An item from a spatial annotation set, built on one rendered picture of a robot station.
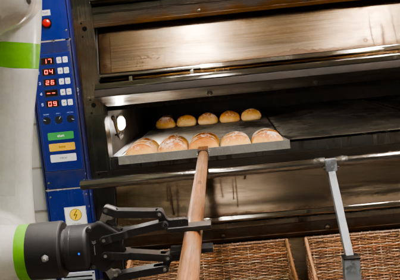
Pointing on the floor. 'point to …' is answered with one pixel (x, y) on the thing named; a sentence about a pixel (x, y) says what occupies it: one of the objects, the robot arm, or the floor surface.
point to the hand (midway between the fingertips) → (191, 237)
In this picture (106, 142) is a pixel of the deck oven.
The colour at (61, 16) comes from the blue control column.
